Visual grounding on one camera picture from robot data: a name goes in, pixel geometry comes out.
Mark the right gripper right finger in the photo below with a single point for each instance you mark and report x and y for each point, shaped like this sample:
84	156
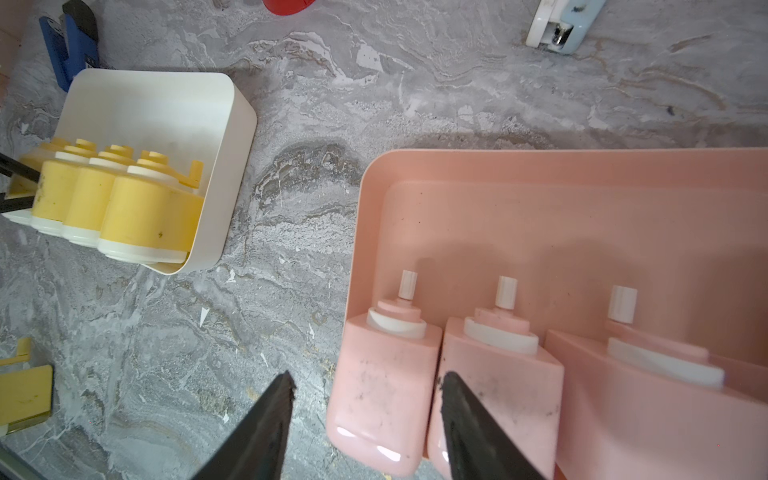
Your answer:
477	446

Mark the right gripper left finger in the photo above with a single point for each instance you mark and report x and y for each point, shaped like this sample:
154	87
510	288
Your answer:
256	448

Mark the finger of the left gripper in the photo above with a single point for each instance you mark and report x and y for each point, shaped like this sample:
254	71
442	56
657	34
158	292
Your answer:
15	204
10	167

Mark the pink pencil sharpener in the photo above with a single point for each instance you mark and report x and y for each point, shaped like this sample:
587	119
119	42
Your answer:
517	381
381	398
641	406

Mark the white storage tray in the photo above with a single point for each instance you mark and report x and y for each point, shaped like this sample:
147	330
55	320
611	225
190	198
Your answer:
186	116

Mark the pink storage tray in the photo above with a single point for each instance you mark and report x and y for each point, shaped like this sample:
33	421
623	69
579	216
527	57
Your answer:
685	228

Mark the red pen cup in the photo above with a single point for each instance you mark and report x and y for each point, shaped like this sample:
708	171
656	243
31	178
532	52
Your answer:
287	7

